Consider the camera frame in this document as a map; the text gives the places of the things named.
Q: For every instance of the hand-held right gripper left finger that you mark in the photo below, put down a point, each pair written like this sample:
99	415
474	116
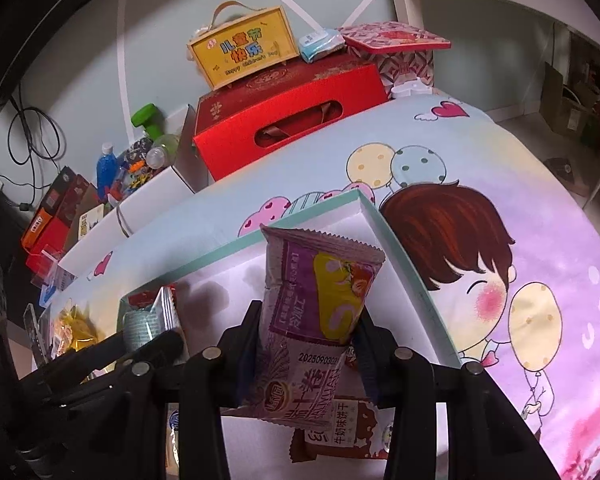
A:
242	355

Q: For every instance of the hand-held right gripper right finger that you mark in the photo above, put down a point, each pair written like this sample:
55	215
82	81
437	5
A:
375	365

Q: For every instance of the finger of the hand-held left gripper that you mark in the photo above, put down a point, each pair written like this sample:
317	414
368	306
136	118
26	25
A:
145	345

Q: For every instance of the pale teal snack packet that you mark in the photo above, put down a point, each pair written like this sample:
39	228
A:
139	332

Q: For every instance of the white packet with orange fruit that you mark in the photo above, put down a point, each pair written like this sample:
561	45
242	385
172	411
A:
172	315

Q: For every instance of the large red snack packet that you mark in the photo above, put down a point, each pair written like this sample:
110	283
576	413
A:
145	299

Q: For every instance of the yellow clear snack packet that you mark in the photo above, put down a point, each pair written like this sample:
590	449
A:
75	332

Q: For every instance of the purple snack packet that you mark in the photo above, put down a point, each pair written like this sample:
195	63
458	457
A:
310	320

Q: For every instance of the red-brown biscuit packet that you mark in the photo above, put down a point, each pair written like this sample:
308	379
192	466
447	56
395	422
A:
345	435

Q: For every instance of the shallow teal box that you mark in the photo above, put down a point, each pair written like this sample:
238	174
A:
220	280

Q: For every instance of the clear plastic box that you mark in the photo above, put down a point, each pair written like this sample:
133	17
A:
52	267

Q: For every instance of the small yellow card box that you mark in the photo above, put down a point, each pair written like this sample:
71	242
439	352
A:
91	221

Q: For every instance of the red flat box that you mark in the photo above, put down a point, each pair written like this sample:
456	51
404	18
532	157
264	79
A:
55	242

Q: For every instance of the white cardboard box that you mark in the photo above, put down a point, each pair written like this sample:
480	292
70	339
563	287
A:
150	195

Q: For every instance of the orange flat box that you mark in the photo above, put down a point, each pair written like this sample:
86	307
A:
47	210

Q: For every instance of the blue bead bottle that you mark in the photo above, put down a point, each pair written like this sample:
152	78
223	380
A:
105	170

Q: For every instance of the colourful toy packet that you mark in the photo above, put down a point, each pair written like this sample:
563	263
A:
132	165

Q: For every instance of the green spray bottle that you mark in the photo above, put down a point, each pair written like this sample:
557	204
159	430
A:
164	152

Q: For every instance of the green dumbbell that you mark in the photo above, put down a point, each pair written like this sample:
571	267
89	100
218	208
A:
146	120

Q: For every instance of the red gift box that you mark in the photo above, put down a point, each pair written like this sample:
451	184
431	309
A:
290	120

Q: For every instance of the blue tissue pack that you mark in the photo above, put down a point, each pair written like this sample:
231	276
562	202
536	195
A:
322	45

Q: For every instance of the pink patterned box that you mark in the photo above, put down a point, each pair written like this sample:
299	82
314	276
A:
395	45

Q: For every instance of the brown cardboard boxes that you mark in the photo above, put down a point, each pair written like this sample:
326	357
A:
575	105

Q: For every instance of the black television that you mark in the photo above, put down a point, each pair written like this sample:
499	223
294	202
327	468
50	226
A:
35	25

